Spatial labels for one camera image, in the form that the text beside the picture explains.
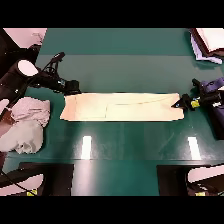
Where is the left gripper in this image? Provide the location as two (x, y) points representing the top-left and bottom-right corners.
(63, 79), (82, 96)

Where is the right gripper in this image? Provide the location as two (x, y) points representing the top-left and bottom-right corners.
(170, 93), (202, 112)

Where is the cream shirt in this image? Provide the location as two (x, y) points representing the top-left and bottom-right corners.
(59, 92), (185, 123)

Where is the pale pink garment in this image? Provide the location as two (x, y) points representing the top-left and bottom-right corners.
(9, 96), (52, 128)

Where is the lavender garment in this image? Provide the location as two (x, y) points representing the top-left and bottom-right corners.
(190, 34), (224, 65)

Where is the dark red garment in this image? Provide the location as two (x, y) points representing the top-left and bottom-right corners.
(189, 28), (224, 58)

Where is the white garment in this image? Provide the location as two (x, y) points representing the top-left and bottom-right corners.
(0, 119), (45, 155)
(195, 28), (224, 54)

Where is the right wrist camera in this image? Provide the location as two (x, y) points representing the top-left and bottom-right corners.
(191, 78), (203, 94)

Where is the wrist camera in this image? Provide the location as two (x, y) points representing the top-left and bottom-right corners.
(191, 78), (203, 94)
(46, 51), (66, 75)

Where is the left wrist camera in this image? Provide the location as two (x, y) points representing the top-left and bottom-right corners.
(46, 51), (66, 75)

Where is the black cable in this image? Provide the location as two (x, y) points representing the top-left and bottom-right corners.
(0, 169), (32, 195)

